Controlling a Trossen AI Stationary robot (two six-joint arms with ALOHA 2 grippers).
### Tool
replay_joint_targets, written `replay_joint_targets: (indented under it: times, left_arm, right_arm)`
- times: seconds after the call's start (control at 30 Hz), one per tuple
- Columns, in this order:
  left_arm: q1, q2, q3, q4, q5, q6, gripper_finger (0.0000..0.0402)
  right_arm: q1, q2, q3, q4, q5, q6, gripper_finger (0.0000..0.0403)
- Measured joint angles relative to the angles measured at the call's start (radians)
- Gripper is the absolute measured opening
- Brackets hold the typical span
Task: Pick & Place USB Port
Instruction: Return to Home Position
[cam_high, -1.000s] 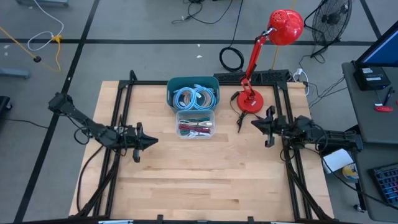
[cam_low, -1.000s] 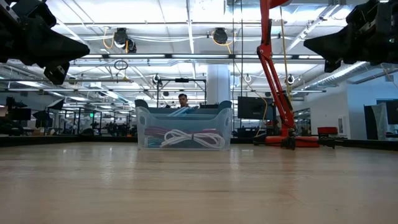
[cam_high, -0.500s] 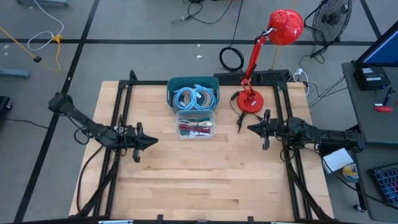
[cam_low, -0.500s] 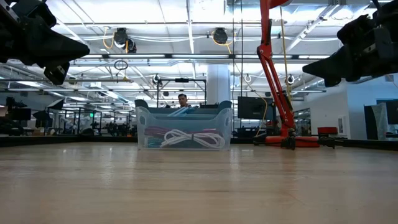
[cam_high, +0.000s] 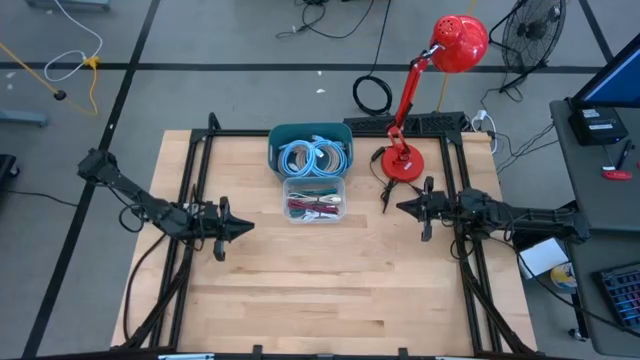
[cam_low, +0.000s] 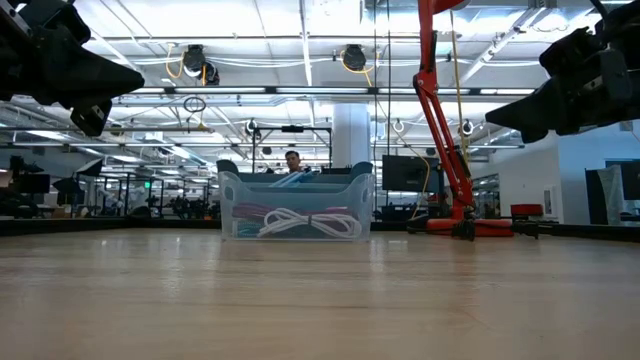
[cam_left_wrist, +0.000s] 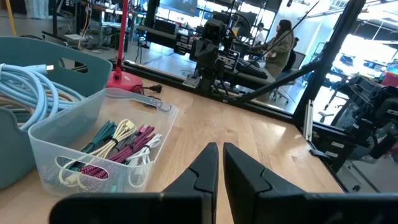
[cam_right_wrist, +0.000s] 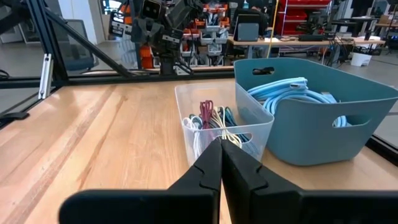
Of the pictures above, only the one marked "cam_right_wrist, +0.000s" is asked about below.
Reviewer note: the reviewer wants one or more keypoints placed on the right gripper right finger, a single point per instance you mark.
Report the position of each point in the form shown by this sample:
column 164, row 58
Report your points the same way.
column 264, row 202

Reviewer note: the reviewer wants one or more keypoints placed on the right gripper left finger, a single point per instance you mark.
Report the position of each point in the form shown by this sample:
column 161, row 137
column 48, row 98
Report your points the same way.
column 186, row 202

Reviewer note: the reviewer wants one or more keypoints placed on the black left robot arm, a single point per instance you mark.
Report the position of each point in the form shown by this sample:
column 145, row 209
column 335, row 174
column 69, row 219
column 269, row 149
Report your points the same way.
column 182, row 14

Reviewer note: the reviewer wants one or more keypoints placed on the small-parts bin rack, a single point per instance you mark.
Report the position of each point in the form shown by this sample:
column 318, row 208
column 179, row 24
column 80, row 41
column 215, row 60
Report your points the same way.
column 211, row 37

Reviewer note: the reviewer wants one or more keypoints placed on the teal plastic bin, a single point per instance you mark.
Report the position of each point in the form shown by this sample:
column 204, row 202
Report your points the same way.
column 304, row 140

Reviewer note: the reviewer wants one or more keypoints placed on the clear plastic bin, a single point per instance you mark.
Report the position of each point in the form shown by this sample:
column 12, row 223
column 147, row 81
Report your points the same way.
column 217, row 96

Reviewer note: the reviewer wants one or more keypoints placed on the dark computer monitor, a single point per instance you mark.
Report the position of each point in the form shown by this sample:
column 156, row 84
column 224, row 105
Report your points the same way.
column 247, row 31

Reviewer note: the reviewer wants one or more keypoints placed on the person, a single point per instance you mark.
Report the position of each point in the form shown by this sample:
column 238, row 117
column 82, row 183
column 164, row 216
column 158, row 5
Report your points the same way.
column 262, row 18

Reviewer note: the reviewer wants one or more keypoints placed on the red storage shelving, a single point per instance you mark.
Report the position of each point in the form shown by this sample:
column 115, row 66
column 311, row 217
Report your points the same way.
column 298, row 15

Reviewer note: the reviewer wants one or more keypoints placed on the wooden desk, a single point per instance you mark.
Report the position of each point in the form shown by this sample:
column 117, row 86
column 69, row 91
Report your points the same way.
column 304, row 42

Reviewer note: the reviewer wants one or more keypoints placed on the white bucket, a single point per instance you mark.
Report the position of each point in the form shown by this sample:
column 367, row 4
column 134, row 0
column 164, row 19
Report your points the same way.
column 360, row 59

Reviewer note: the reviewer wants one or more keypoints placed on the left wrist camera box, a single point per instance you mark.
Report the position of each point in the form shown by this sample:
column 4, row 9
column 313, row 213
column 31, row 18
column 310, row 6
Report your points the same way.
column 151, row 8

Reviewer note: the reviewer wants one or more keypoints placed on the silver aluminium bracket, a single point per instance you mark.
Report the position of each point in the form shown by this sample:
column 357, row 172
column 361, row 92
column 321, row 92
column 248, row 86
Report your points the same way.
column 46, row 76

